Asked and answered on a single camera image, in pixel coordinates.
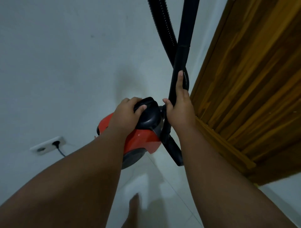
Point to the person's right forearm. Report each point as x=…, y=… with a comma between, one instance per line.
x=223, y=188

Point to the black vacuum wand with nozzle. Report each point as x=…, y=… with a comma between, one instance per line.
x=187, y=35

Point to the red vacuum cleaner body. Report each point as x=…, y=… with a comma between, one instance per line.
x=141, y=141

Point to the white wall socket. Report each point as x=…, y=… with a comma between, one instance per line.
x=44, y=146

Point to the person's right hand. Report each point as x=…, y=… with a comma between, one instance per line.
x=182, y=110

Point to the person's left hand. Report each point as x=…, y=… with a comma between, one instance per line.
x=124, y=117

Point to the person's left foot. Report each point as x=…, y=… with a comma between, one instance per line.
x=132, y=211

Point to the brown wooden door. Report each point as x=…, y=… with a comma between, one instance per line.
x=247, y=82

